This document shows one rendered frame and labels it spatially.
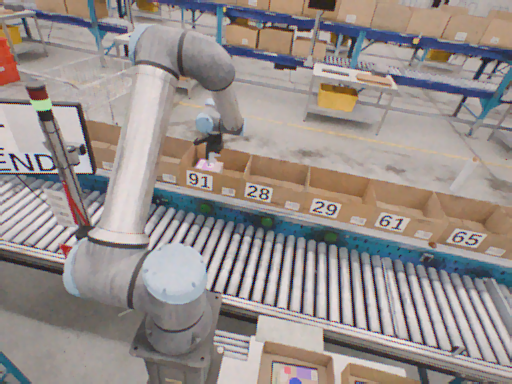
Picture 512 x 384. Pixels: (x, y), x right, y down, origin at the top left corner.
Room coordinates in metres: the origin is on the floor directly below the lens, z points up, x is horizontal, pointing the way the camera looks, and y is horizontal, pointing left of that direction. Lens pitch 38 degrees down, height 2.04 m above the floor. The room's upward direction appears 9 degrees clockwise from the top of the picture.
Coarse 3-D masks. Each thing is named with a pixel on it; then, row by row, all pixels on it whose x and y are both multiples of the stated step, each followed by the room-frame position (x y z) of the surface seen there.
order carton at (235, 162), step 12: (204, 144) 1.67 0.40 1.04; (192, 156) 1.60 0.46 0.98; (204, 156) 1.67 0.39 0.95; (228, 156) 1.65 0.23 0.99; (240, 156) 1.64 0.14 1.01; (180, 168) 1.39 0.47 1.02; (192, 168) 1.38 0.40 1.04; (228, 168) 1.65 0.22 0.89; (240, 168) 1.64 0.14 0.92; (180, 180) 1.39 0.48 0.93; (216, 180) 1.36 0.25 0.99; (228, 180) 1.36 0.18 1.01; (240, 180) 1.35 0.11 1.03; (216, 192) 1.36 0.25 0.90; (240, 192) 1.35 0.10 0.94
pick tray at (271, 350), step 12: (264, 348) 0.55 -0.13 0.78; (276, 348) 0.54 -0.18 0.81; (288, 348) 0.54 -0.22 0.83; (300, 348) 0.54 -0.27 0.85; (264, 360) 0.51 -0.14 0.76; (276, 360) 0.52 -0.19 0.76; (288, 360) 0.52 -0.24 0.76; (300, 360) 0.53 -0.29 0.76; (312, 360) 0.53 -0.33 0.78; (324, 360) 0.53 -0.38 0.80; (264, 372) 0.47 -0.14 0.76; (324, 372) 0.50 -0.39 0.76
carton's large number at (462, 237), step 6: (456, 234) 1.22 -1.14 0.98; (462, 234) 1.22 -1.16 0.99; (468, 234) 1.21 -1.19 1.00; (474, 234) 1.21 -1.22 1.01; (480, 234) 1.21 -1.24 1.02; (450, 240) 1.22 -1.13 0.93; (456, 240) 1.22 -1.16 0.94; (462, 240) 1.22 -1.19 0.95; (468, 240) 1.21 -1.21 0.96; (474, 240) 1.21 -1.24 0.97; (480, 240) 1.21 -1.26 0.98; (468, 246) 1.21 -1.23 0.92; (474, 246) 1.21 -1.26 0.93
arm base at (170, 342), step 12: (204, 312) 0.41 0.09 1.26; (156, 324) 0.35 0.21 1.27; (204, 324) 0.39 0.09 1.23; (156, 336) 0.34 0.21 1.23; (168, 336) 0.34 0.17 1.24; (180, 336) 0.34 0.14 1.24; (192, 336) 0.36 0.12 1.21; (204, 336) 0.38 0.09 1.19; (156, 348) 0.33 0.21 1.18; (168, 348) 0.33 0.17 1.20; (180, 348) 0.33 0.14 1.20; (192, 348) 0.34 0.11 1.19
